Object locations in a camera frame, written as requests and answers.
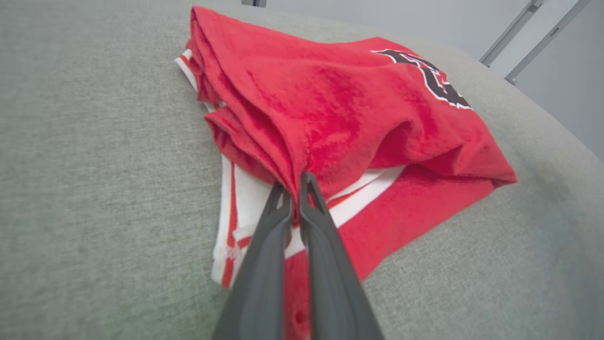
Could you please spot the red basketball jersey number 23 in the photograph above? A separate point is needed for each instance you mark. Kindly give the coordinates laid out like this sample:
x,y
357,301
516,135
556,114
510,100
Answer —
x,y
330,108

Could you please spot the grey metal frame bar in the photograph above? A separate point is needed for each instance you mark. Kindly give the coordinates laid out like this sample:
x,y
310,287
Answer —
x,y
542,45
512,31

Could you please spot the grey vertical partition frame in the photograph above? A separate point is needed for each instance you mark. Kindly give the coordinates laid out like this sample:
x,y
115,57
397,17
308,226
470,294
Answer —
x,y
255,3

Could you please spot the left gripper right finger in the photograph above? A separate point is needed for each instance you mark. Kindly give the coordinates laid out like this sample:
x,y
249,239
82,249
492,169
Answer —
x,y
330,283

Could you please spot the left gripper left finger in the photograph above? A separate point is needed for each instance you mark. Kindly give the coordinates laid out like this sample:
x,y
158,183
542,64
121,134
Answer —
x,y
259,283

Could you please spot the grey fabric sofa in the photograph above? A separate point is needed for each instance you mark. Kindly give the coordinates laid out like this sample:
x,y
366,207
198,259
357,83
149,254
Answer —
x,y
94,189

